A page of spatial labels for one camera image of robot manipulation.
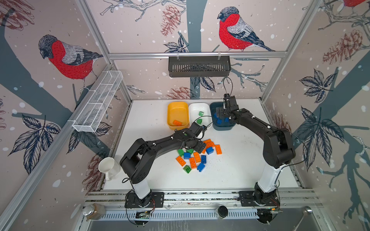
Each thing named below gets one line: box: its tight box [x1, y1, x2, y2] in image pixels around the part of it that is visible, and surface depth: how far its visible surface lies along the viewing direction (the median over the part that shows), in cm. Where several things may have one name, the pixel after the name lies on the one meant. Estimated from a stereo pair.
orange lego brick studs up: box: [193, 151, 202, 164], surface depth 89 cm
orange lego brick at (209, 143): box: [202, 138, 215, 149], surface depth 96 cm
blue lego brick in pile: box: [183, 152, 192, 160], surface depth 90 cm
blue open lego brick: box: [200, 154, 207, 165], surface depth 90 cm
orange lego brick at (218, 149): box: [214, 144, 223, 155], surface depth 94 cm
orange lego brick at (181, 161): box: [175, 155, 186, 167], surface depth 89 cm
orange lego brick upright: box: [189, 156, 197, 170], surface depth 87 cm
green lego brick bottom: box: [183, 164, 192, 174], surface depth 85 cm
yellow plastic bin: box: [167, 101, 190, 131], surface depth 109 cm
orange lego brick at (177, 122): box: [172, 119, 183, 126], surface depth 106 cm
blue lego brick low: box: [197, 162, 206, 173], surface depth 85 cm
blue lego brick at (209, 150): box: [205, 146, 215, 155], surface depth 92 cm
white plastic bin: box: [188, 102, 213, 129], surface depth 113 cm
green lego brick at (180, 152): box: [177, 149, 185, 157], surface depth 90 cm
